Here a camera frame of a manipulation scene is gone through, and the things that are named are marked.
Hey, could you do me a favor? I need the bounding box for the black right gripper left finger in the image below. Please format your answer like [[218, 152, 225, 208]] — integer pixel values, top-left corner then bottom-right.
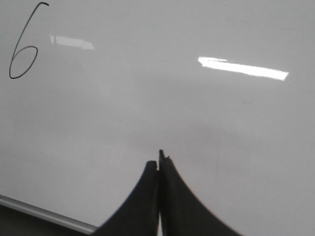
[[92, 161, 159, 236]]

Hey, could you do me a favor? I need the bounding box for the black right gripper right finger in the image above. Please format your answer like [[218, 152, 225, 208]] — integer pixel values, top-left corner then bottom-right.
[[159, 150, 239, 236]]

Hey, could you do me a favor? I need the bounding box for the white whiteboard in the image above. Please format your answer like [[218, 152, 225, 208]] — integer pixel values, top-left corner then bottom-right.
[[0, 0, 315, 236]]

